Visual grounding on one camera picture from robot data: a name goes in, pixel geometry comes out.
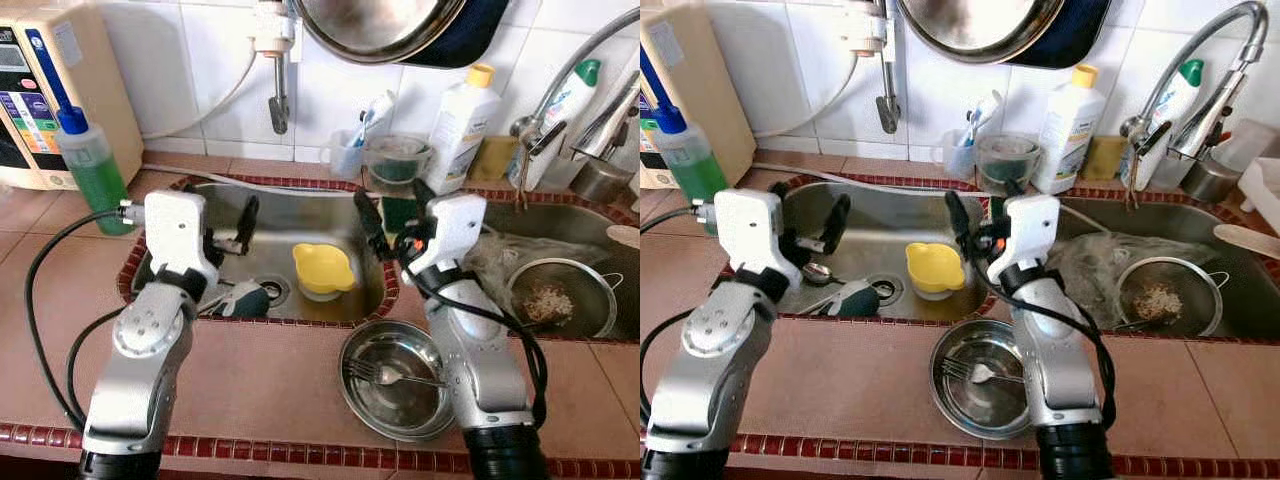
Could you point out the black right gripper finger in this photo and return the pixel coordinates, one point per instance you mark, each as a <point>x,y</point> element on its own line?
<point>960,220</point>
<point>1012,187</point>
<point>370,222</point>
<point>424,190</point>

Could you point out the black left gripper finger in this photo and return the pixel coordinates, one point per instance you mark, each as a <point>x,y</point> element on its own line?
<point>247,222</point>
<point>836,222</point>

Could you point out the metal spoon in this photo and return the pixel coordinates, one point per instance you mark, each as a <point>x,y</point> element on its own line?
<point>815,270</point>

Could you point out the white utensil with green spot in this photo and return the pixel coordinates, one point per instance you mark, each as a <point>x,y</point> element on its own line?
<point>835,290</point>
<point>225,297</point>

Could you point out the yellow plastic bowl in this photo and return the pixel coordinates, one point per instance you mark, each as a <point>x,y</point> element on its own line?
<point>935,268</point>
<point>323,268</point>

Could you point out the dark teal mug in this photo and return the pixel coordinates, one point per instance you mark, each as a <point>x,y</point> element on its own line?
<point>858,300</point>
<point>250,302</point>

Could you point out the stainless steel bowl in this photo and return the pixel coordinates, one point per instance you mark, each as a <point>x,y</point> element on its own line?
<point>395,410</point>
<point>975,410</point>

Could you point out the chrome kitchen faucet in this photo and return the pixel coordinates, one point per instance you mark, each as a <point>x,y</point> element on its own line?
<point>605,120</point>
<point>1215,110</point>

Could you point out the green scouring pad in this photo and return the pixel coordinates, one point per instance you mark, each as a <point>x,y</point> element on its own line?
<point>397,168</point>
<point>1008,168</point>

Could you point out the clear plastic bucket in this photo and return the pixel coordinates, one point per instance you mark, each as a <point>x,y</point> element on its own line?
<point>395,148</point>
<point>1008,148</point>

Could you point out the stainless steel sink basin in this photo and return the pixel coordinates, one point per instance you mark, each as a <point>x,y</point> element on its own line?
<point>290,215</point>
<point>1180,225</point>
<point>890,215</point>
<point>580,225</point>

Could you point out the metal sink drain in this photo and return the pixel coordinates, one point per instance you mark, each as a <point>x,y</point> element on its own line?
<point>275,290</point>
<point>885,290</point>

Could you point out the white detergent bottle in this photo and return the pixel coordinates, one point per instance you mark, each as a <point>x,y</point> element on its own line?
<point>460,130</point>
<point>1065,130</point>

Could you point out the blue and white toothbrush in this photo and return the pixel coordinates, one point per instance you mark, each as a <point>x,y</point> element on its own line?
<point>985,108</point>
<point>378,108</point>

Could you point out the clear plastic bag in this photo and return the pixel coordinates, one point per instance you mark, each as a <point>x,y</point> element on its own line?
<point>1085,270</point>
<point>495,265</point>

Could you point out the thin white tube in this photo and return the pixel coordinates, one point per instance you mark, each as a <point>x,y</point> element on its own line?
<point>230,100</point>
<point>835,100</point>

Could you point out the metal fork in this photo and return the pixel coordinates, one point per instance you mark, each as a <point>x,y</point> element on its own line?
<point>362,368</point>
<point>955,367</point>

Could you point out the green dish soap bottle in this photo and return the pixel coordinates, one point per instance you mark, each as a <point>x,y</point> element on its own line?
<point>695,165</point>
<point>95,180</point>

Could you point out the food scraps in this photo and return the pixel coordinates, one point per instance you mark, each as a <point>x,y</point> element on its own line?
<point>548,302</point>
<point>1158,300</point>

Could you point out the black pan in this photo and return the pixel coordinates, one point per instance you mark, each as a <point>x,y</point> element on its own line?
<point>480,35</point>
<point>1085,35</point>

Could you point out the steel wok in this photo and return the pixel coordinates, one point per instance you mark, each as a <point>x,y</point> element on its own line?
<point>980,25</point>
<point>380,25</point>

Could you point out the white bottle with green cap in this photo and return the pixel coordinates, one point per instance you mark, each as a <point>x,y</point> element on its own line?
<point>575,95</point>
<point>1180,95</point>

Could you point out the wooden spatula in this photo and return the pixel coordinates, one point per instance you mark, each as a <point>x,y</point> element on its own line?
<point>1245,240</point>
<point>625,237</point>

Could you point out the metal mesh strainer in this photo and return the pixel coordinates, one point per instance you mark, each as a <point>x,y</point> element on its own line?
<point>590,300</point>
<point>1195,300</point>

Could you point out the beige water purifier appliance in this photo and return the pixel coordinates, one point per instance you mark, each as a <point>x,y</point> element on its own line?
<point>710,70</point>
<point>90,60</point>

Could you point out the clear plastic container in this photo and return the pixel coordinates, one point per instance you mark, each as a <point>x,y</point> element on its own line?
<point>1245,145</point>

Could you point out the white dish rack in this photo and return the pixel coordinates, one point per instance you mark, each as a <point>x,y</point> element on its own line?
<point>1262,190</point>

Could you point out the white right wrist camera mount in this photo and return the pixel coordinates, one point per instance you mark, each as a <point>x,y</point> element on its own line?
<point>1030,230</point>
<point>455,225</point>

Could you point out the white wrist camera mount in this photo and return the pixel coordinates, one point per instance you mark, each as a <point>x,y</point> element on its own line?
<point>180,235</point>
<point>750,235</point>
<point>1030,230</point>
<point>455,225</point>

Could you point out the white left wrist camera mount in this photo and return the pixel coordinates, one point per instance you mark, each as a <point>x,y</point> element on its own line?
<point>750,235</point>
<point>180,235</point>

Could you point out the metal wall tap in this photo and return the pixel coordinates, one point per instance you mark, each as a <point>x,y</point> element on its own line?
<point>888,100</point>
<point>278,100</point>

